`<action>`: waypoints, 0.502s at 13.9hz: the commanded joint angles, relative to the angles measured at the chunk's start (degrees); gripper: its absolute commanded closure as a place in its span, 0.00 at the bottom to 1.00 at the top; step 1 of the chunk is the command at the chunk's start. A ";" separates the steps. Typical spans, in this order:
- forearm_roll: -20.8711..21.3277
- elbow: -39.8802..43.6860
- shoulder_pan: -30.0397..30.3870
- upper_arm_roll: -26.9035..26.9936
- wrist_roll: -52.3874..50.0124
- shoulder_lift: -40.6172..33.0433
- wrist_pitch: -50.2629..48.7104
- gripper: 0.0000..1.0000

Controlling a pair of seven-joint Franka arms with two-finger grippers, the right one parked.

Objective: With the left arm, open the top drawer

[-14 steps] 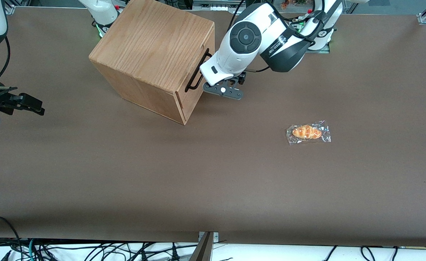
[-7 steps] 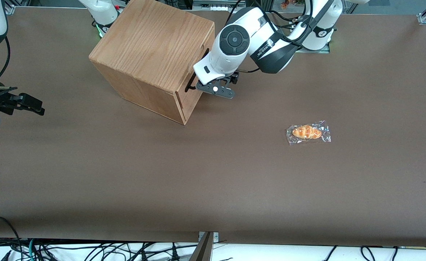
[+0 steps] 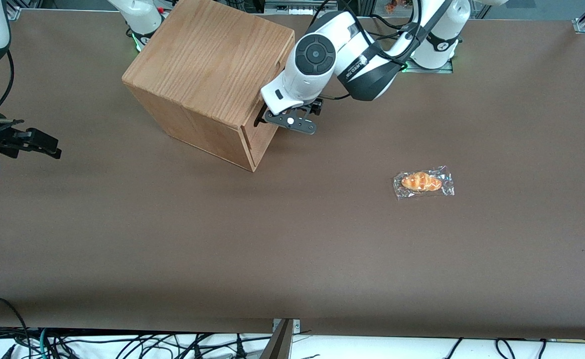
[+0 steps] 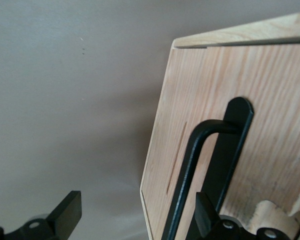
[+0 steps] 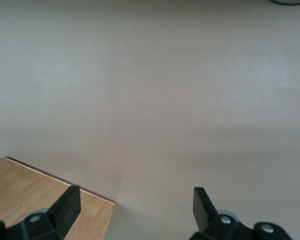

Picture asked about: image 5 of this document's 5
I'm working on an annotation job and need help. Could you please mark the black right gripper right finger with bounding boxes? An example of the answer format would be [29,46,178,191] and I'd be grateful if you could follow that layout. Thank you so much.
[188,186,293,240]

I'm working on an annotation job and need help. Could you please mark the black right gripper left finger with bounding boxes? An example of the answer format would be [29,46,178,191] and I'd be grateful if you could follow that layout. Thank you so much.
[0,185,82,240]

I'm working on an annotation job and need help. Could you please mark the wooden drawer cabinet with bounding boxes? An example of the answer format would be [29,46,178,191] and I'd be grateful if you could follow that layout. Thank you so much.
[0,156,116,240]

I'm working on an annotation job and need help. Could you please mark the table cover sheet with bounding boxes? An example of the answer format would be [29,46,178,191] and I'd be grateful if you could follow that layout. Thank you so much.
[0,0,300,240]

